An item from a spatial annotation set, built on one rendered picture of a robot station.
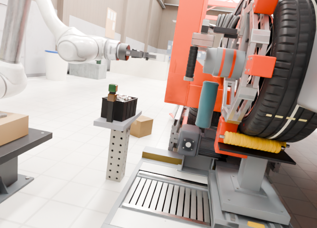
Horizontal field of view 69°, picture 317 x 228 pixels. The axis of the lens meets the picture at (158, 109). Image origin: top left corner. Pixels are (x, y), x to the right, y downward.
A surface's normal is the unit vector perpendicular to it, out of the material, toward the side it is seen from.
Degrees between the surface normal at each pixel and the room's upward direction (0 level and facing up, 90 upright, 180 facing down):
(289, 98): 108
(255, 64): 90
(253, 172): 90
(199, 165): 90
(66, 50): 102
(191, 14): 90
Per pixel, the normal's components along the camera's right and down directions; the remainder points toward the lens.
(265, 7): -0.22, 0.71
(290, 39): -0.11, -0.11
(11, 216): 0.14, -0.97
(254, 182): -0.16, 0.19
